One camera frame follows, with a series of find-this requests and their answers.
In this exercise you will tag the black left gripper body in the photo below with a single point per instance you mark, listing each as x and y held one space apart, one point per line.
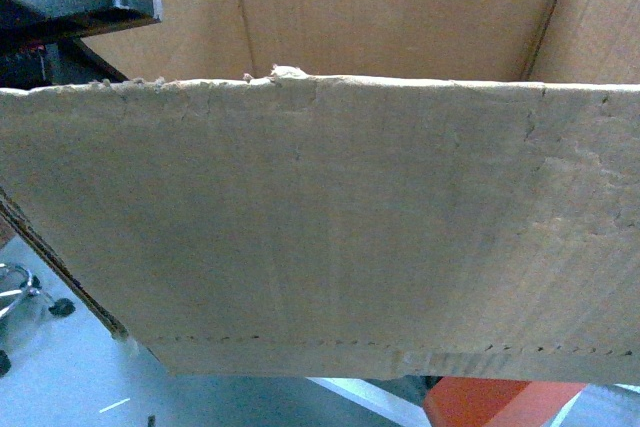
42 41

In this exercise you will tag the brown cardboard box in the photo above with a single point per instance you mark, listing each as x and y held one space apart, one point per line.
349 188

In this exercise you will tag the office chair base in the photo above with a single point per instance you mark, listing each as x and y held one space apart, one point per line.
26 308

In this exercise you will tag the orange floor object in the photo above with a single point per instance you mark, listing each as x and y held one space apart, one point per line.
460 401

